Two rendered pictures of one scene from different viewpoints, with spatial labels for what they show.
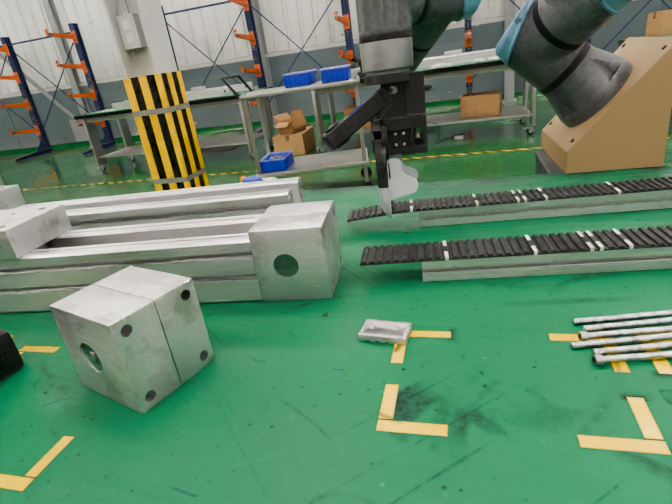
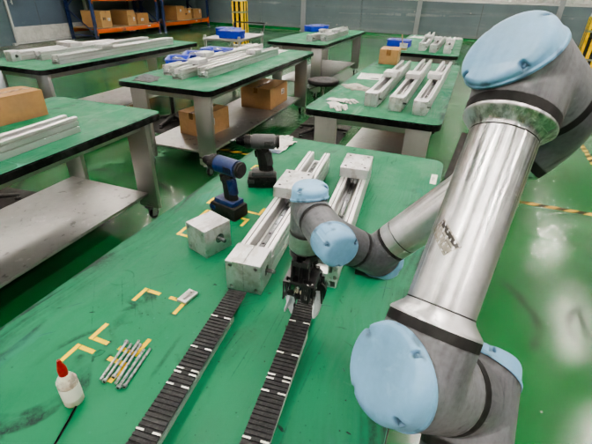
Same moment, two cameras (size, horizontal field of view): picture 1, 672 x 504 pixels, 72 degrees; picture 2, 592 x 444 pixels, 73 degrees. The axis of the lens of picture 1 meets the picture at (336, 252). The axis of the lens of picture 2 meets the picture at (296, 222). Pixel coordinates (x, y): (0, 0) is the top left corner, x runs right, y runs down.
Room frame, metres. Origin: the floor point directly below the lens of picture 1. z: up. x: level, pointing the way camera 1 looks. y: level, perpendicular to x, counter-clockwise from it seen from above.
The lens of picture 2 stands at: (0.74, -0.83, 1.51)
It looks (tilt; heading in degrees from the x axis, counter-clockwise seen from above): 31 degrees down; 93
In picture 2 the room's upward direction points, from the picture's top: 2 degrees clockwise
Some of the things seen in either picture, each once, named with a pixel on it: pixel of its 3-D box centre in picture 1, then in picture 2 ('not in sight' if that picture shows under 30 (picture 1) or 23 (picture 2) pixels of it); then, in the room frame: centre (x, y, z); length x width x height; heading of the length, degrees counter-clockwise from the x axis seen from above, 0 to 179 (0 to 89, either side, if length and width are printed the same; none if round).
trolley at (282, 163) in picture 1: (304, 132); not in sight; (3.87, 0.11, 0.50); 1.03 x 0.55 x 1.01; 85
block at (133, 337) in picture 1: (146, 327); (211, 235); (0.41, 0.20, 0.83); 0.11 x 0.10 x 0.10; 144
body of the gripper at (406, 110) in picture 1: (396, 114); (303, 271); (0.71, -0.12, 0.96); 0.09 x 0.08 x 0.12; 78
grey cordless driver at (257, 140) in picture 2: not in sight; (255, 159); (0.47, 0.68, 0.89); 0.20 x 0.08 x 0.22; 6
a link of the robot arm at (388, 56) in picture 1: (387, 58); (307, 240); (0.72, -0.12, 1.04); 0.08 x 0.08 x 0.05
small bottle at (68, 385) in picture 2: not in sight; (66, 381); (0.27, -0.36, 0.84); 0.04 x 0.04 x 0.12
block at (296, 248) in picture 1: (301, 245); (253, 269); (0.57, 0.04, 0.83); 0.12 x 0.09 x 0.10; 168
